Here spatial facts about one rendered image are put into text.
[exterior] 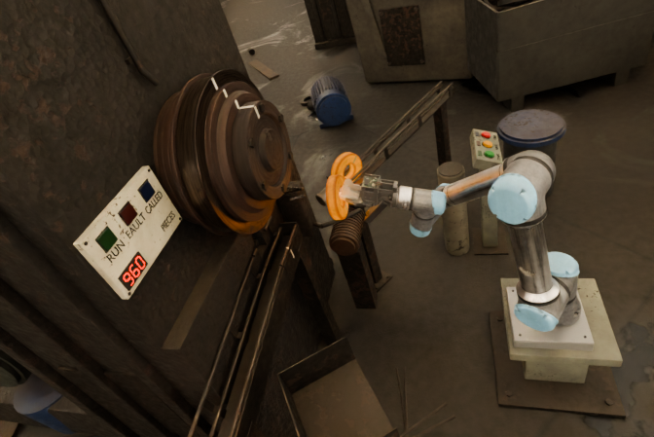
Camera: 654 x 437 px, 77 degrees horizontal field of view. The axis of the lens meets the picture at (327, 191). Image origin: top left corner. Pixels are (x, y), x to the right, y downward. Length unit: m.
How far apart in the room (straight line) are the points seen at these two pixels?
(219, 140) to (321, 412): 0.75
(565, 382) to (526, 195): 0.95
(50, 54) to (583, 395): 1.88
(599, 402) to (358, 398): 0.96
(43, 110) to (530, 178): 1.07
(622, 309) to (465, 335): 0.64
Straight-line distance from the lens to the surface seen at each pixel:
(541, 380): 1.87
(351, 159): 1.70
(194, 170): 1.04
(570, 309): 1.59
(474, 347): 1.94
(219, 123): 1.07
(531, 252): 1.25
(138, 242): 1.05
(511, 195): 1.11
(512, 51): 3.12
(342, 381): 1.23
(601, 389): 1.90
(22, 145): 0.92
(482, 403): 1.84
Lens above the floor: 1.67
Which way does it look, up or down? 36 degrees down
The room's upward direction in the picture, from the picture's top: 18 degrees counter-clockwise
